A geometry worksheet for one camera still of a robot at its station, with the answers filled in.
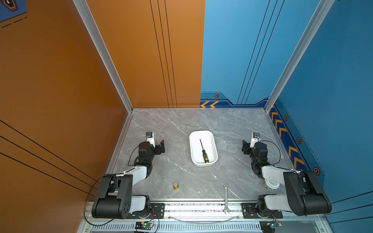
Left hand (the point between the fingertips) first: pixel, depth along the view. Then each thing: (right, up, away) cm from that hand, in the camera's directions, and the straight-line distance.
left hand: (156, 139), depth 91 cm
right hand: (+59, -1, 0) cm, 59 cm away
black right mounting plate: (+51, -34, -18) cm, 64 cm away
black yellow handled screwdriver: (+31, -10, +1) cm, 32 cm away
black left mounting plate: (+5, -34, -17) cm, 38 cm away
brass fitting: (+14, -25, -12) cm, 31 cm away
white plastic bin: (+30, -6, +5) cm, 31 cm away
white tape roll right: (+64, -22, -17) cm, 70 cm away
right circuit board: (+61, -40, -21) cm, 76 cm away
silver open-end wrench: (+40, -34, -16) cm, 55 cm away
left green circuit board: (-1, -40, -20) cm, 45 cm away
